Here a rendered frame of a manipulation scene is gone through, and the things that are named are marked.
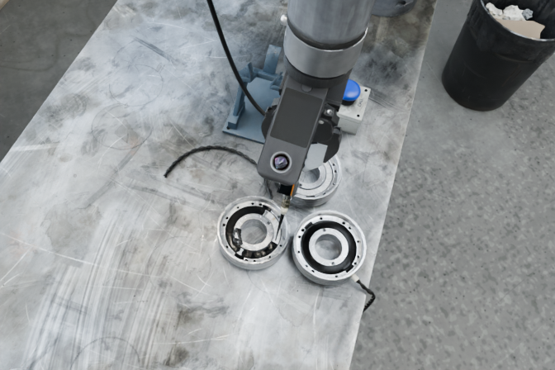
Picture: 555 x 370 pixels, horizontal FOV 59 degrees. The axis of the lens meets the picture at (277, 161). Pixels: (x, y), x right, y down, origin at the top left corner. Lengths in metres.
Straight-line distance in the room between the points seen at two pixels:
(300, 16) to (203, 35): 0.55
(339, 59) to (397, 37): 0.57
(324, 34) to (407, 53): 0.58
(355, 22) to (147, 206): 0.47
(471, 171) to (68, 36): 1.63
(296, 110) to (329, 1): 0.14
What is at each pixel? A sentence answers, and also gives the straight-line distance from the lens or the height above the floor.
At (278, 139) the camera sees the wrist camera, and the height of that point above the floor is 1.08.
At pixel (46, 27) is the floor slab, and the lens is 2.23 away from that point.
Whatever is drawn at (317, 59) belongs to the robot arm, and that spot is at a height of 1.16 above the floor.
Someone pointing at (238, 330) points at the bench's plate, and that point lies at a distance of 0.71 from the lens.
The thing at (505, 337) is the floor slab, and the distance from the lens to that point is 1.72.
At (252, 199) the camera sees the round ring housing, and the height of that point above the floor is 0.83.
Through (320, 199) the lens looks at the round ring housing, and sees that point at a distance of 0.74.
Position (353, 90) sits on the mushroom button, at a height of 0.87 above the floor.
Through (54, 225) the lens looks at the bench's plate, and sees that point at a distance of 0.80.
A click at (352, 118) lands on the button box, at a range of 0.82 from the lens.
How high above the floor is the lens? 1.50
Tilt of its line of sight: 60 degrees down
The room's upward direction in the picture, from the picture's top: 8 degrees clockwise
